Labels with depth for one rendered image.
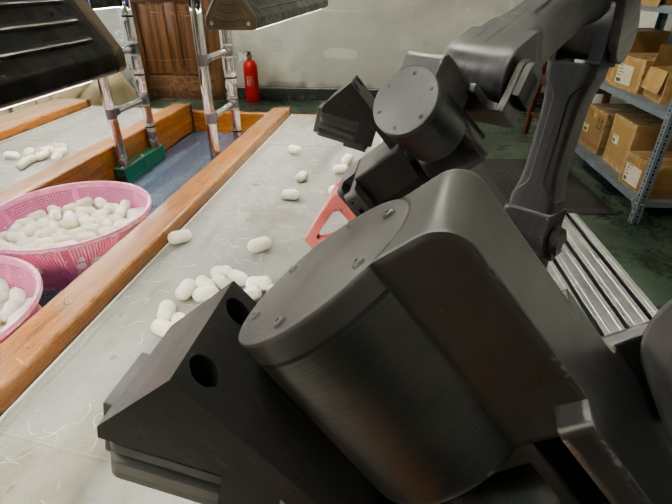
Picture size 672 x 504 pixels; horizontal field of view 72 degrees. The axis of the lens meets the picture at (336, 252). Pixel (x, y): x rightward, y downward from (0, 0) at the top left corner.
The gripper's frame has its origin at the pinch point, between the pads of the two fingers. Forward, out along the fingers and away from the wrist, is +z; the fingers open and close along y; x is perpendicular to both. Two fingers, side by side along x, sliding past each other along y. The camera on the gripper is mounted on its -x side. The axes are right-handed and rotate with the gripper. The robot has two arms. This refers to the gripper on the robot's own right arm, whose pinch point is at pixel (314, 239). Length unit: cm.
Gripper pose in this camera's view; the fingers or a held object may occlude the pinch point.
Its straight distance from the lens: 51.5
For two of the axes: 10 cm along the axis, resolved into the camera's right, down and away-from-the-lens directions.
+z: -7.6, 4.9, 4.3
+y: -1.6, 5.0, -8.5
